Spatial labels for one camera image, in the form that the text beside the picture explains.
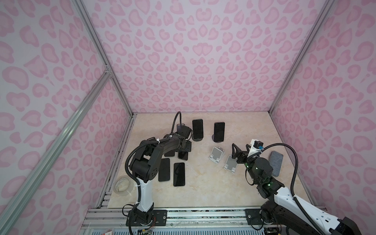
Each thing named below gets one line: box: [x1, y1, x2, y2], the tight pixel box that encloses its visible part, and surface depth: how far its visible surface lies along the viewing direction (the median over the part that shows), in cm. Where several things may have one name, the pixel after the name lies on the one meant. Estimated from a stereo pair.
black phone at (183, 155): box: [177, 151, 189, 161], surface depth 99 cm
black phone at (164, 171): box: [158, 158, 170, 182], surface depth 90 cm
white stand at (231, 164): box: [223, 155, 238, 174], surface depth 89 cm
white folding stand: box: [208, 146, 226, 165], surface depth 93 cm
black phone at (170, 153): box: [164, 150, 175, 157], surface depth 97 cm
